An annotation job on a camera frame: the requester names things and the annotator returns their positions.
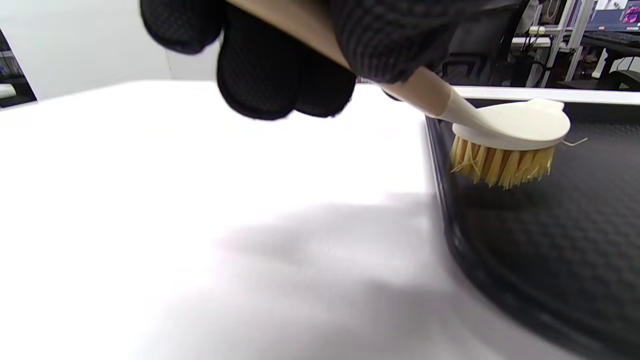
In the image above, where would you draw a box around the person's left hand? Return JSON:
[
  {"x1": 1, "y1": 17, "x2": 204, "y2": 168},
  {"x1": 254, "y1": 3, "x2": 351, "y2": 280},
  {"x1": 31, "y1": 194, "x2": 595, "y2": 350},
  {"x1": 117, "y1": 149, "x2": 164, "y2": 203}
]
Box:
[{"x1": 140, "y1": 0, "x2": 526, "y2": 121}]

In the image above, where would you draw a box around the white pot brush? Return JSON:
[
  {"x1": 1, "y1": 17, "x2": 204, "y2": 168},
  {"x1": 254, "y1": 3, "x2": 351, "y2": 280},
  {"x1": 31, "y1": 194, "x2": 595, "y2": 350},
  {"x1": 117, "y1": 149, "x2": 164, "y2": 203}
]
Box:
[{"x1": 225, "y1": 0, "x2": 588, "y2": 190}]

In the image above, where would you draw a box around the black plastic tray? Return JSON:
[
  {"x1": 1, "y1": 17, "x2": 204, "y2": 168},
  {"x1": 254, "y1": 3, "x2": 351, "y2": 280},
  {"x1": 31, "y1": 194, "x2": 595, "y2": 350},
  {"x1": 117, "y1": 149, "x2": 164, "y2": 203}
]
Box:
[{"x1": 425, "y1": 97, "x2": 640, "y2": 360}]

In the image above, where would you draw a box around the black padded office chair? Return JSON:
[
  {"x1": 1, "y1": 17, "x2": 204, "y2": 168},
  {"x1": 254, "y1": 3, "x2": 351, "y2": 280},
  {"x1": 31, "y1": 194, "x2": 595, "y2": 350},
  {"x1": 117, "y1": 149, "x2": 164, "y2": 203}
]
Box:
[{"x1": 440, "y1": 0, "x2": 531, "y2": 86}]

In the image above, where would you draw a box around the computer monitor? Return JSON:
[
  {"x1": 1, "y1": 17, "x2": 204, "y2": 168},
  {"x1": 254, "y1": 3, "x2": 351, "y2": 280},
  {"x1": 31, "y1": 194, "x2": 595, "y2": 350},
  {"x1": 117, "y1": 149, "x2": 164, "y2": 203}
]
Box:
[{"x1": 585, "y1": 0, "x2": 640, "y2": 33}]

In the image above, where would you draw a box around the white desk frame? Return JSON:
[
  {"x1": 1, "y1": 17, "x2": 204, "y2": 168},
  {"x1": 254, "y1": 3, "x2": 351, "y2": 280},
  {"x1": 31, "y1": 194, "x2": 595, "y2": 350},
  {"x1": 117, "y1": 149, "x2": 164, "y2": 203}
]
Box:
[{"x1": 512, "y1": 0, "x2": 598, "y2": 88}]

